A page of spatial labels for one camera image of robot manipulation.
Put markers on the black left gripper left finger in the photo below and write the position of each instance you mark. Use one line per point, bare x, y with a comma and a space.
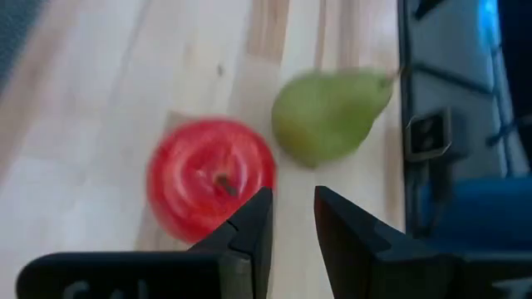
166, 274

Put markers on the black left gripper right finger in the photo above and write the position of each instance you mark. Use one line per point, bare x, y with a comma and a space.
374, 266

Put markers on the red apple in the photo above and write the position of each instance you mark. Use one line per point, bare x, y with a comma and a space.
199, 174

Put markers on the green apple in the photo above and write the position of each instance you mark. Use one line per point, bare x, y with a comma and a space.
328, 116

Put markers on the black metal bracket box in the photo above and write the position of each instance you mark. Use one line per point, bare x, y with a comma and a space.
428, 135

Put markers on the black aluminium table frame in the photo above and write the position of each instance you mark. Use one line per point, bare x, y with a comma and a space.
402, 41

